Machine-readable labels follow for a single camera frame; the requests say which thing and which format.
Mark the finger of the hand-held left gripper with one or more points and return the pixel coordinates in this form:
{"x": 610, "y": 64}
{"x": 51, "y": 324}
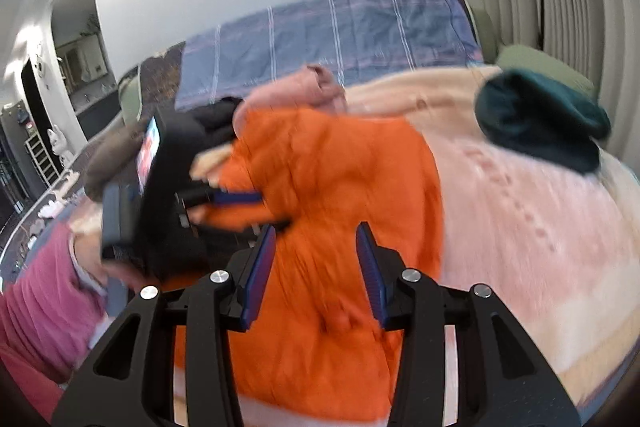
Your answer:
{"x": 235, "y": 198}
{"x": 284, "y": 225}

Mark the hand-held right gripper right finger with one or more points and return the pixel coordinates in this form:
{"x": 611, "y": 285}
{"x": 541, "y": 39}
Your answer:
{"x": 370, "y": 277}

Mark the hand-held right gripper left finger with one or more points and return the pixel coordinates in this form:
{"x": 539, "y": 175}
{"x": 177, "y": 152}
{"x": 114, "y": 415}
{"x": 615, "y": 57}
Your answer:
{"x": 257, "y": 277}

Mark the orange puffer jacket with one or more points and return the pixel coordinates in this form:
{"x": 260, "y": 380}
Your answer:
{"x": 340, "y": 187}

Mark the person's left forearm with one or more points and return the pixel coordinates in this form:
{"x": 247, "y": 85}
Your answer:
{"x": 45, "y": 297}

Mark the person's left hand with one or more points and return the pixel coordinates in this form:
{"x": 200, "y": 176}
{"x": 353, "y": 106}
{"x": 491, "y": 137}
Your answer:
{"x": 125, "y": 276}

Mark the brown cushion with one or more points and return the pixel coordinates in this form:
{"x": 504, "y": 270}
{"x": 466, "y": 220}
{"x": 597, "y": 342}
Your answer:
{"x": 112, "y": 157}

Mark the black garment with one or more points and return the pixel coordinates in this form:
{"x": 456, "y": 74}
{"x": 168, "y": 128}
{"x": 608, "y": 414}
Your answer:
{"x": 217, "y": 117}

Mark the pink garment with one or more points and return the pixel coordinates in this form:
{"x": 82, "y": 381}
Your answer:
{"x": 295, "y": 89}

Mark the white cat figurine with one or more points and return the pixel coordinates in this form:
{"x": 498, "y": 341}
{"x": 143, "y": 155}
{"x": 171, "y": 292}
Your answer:
{"x": 59, "y": 147}

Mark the white rack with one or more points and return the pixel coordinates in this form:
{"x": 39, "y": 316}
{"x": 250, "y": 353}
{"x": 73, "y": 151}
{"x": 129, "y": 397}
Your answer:
{"x": 41, "y": 159}

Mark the dark patterned cloth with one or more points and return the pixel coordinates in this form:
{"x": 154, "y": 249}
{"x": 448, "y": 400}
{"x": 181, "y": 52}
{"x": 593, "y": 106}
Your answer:
{"x": 160, "y": 74}

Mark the fluffy cream pink blanket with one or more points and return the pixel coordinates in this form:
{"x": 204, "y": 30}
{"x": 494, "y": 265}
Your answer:
{"x": 525, "y": 232}

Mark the black cabinet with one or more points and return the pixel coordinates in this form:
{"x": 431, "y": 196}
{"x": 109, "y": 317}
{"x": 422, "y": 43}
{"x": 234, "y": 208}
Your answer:
{"x": 12, "y": 157}

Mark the blue plaid cloth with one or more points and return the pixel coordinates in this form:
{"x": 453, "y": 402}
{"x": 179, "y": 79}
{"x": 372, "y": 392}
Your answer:
{"x": 325, "y": 37}

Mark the dark green garment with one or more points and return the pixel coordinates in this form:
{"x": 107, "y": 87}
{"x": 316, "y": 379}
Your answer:
{"x": 540, "y": 122}

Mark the white curtain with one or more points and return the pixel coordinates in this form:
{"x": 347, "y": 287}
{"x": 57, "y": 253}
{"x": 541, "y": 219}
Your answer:
{"x": 575, "y": 7}

